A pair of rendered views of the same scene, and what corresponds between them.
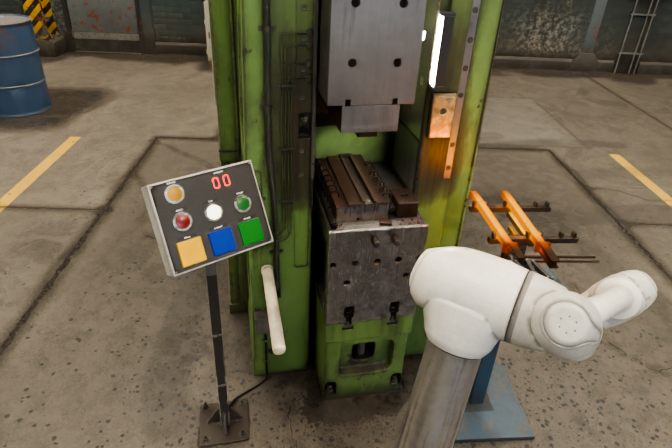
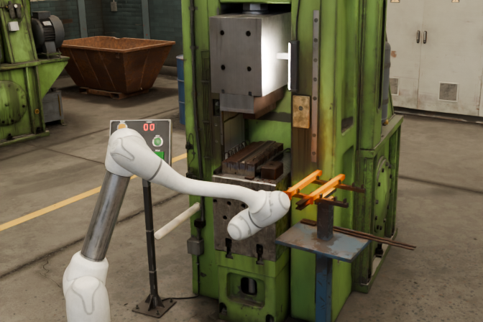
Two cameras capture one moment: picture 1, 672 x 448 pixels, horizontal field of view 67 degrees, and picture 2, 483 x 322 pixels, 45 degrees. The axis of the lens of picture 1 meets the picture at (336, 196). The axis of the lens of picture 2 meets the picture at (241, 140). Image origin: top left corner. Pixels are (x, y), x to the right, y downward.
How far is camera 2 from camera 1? 2.16 m
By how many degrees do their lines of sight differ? 38
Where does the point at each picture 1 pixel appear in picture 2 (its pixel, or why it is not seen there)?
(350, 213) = (230, 167)
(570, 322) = (115, 144)
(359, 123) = (230, 105)
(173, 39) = not seen: hidden behind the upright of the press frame
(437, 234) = (313, 208)
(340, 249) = not seen: hidden behind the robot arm
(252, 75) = (187, 73)
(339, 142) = (273, 133)
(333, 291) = (217, 222)
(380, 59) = (238, 66)
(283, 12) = (202, 39)
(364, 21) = (227, 43)
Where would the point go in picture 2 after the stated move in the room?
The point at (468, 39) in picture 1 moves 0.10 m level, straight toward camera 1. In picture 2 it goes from (313, 59) to (299, 61)
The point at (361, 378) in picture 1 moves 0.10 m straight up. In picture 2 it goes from (244, 308) to (243, 293)
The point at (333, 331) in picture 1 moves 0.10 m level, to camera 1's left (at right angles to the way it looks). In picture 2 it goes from (220, 256) to (207, 251)
